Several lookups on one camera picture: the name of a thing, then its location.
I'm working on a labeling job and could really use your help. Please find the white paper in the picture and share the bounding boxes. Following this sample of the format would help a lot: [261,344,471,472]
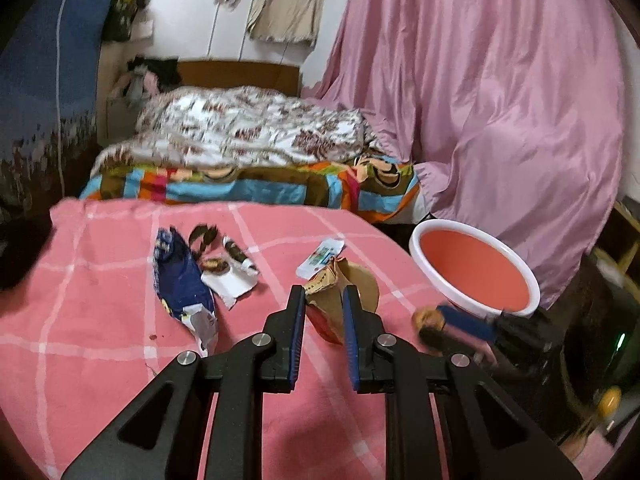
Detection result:
[201,263,259,310]

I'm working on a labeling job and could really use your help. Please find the dark thread spool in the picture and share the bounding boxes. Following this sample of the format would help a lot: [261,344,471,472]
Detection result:
[222,236,259,275]

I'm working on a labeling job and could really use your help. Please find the orange trash bin white rim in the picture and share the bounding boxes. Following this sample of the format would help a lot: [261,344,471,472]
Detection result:
[409,219,540,320]

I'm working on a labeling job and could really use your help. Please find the wooden headboard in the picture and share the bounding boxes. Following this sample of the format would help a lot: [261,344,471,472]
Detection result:
[177,60,302,96]

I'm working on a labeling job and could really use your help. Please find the floral white duvet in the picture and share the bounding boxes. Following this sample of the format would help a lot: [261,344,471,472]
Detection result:
[91,87,378,177]

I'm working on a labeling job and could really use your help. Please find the brown dried peel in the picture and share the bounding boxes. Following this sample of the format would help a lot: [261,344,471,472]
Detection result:
[188,223,219,260]

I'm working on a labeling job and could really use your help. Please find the blue fabric wardrobe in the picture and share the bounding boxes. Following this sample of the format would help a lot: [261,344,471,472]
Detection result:
[1,0,110,222]

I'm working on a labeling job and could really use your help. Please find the white nightstand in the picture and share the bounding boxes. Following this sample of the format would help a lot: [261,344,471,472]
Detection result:
[105,98,146,144]

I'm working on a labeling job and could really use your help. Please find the small brown nut shell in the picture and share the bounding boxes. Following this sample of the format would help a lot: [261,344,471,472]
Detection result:
[411,308,446,332]

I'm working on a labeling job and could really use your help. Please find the hanging bags and clothes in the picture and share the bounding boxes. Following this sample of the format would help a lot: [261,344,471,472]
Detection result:
[92,0,154,44]

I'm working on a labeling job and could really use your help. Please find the pink plaid blanket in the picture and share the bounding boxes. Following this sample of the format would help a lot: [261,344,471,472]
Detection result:
[0,198,616,480]

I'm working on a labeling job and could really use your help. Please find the colourful cartoon bed sheet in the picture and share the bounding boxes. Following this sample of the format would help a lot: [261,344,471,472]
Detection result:
[81,154,430,224]

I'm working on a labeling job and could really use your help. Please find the beige hanging towel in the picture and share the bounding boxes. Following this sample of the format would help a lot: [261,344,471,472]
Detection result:
[246,0,323,49]

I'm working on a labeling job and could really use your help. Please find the white medicine sachet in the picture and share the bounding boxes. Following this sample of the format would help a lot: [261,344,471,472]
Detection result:
[296,238,345,280]

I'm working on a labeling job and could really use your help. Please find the clothes pile on nightstand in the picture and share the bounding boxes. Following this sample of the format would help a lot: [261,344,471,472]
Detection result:
[108,55,182,105]

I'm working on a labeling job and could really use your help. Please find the pink curtain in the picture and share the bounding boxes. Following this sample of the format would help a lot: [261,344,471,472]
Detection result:
[314,0,625,306]

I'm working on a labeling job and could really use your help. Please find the blue snack wrapper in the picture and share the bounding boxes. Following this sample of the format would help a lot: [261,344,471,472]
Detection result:
[153,228,219,358]

